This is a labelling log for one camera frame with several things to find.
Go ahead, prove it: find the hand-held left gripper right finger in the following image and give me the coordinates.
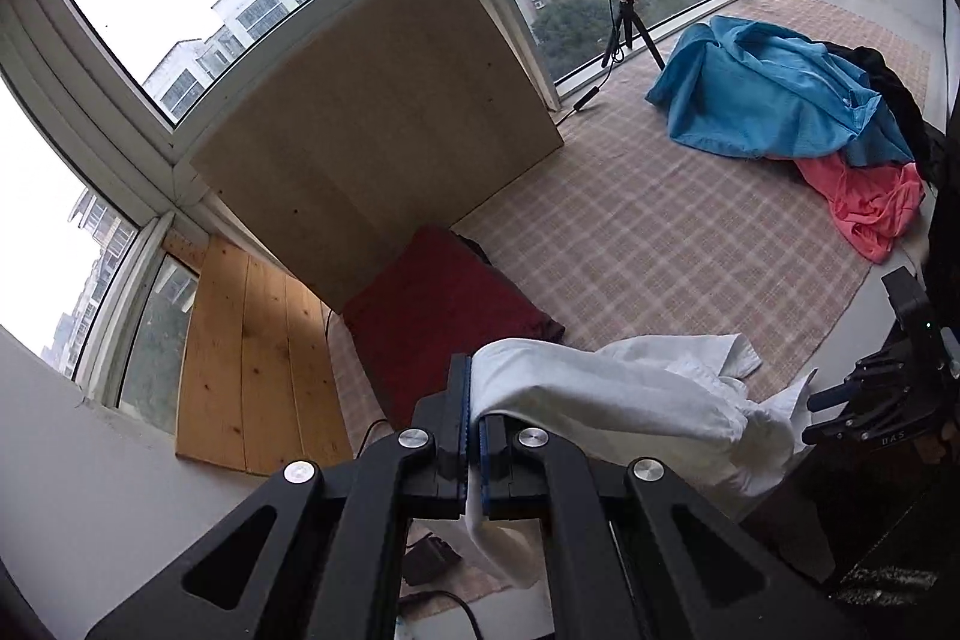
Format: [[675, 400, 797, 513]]
[[480, 419, 863, 640]]

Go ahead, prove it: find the pink garment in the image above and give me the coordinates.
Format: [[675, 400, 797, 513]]
[[795, 151, 927, 262]]

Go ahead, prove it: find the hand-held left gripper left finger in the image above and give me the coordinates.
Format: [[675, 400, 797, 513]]
[[86, 353, 475, 640]]

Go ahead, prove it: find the blue shirt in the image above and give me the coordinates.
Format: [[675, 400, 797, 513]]
[[645, 15, 916, 169]]

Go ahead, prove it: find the pink plaid mat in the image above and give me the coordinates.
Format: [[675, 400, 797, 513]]
[[322, 0, 931, 600]]

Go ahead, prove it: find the black garment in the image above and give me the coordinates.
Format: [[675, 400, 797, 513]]
[[825, 40, 946, 184]]

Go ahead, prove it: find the black charger cable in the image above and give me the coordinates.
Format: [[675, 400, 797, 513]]
[[397, 591, 488, 640]]

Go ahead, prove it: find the white shirt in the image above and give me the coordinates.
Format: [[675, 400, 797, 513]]
[[465, 332, 818, 588]]

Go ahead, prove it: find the pine plank board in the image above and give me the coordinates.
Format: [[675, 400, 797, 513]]
[[176, 235, 353, 476]]

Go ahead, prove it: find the black power adapter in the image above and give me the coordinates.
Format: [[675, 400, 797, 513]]
[[405, 535, 462, 587]]

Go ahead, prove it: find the large light wooden board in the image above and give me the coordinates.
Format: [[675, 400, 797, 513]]
[[191, 0, 565, 311]]

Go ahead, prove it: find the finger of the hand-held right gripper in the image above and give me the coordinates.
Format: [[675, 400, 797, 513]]
[[808, 344, 927, 412], [801, 389, 931, 447]]

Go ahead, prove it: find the dark red folded cloth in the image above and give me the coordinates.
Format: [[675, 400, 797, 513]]
[[341, 225, 565, 431]]

